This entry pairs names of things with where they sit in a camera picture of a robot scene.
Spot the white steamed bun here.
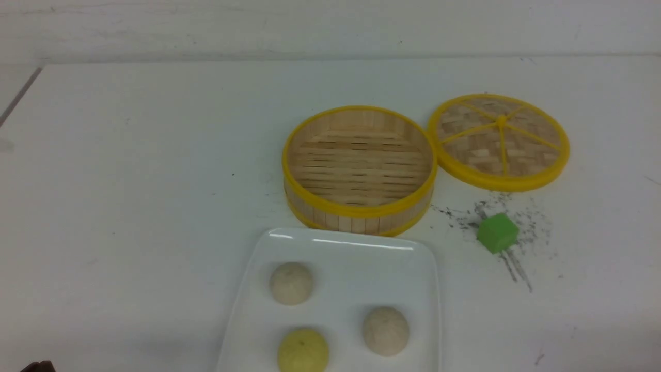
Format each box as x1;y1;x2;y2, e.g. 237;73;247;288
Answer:
269;262;314;306

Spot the yellow steamed bun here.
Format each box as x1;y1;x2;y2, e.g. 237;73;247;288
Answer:
277;328;330;371

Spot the white rectangular plate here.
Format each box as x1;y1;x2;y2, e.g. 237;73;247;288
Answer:
216;228;442;371

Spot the beige steamed bun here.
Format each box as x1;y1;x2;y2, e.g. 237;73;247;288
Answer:
362;306;410;357

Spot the bamboo steamer basket yellow rim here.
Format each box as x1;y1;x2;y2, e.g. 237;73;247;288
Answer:
281;106;438;236

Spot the bamboo steamer lid yellow rim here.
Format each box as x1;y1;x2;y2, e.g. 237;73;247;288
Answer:
427;93;571;193

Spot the green cube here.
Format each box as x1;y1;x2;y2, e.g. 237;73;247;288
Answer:
477;213;520;255

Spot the dark object at bottom left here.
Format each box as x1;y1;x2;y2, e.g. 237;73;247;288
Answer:
21;360;56;372

